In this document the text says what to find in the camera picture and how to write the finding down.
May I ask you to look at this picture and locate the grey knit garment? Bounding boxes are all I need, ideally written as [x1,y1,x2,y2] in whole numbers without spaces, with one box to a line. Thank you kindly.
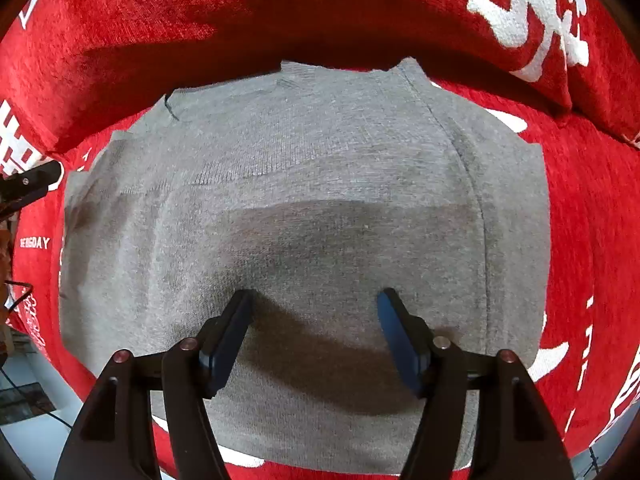
[60,58,550,474]

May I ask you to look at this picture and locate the red blanket with white print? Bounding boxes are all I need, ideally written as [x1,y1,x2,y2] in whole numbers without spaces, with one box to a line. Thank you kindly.
[1,0,639,479]

